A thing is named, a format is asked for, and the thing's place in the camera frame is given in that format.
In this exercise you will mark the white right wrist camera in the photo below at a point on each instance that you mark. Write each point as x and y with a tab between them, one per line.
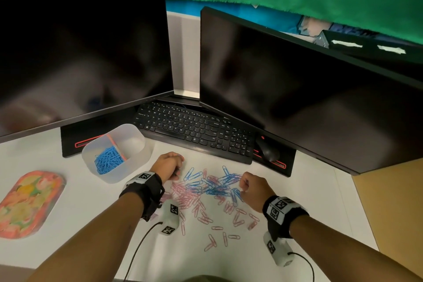
279	250

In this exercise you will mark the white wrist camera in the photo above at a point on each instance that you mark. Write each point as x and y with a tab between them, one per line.
171	219
279	250

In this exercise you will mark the right wristband with marker tags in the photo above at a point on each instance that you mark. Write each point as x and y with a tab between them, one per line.
284	215

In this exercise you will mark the person's left forearm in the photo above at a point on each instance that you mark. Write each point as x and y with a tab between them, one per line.
89	242

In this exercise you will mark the blue partition panel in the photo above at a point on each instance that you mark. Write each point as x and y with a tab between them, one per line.
231	10

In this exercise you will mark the black equipment white labels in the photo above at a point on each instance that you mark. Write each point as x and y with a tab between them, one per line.
376	55

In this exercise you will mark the left wristband with marker tags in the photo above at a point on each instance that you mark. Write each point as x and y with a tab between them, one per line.
145	192

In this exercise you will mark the black keyboard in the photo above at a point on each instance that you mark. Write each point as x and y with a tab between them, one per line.
195	128

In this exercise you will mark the black computer mouse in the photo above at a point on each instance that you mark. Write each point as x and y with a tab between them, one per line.
268	150

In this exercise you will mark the translucent plastic divided container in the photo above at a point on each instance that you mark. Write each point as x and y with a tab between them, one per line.
137	156

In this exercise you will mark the person's right hand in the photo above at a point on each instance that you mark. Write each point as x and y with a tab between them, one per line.
257	192

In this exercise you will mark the black computer monitor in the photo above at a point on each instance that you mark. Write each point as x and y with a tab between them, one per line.
79	57
314	93

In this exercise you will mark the wristband with marker tags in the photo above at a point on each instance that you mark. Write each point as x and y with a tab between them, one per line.
145	192
284	215

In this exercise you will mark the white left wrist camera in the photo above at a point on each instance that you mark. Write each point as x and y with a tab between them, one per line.
171	219

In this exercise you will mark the person's left hand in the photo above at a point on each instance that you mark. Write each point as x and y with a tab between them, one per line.
167	166

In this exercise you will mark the floral orange tin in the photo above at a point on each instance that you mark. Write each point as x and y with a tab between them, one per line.
29	204

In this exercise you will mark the pile of blue pink paperclips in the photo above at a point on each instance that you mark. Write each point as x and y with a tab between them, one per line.
211	189

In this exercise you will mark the person's right forearm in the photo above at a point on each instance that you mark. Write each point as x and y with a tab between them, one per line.
347	252

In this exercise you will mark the heap of sorted blue paperclips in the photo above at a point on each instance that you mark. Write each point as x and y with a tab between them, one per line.
108	160

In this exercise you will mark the black red-trimmed desk mat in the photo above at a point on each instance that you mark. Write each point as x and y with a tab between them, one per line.
76	133

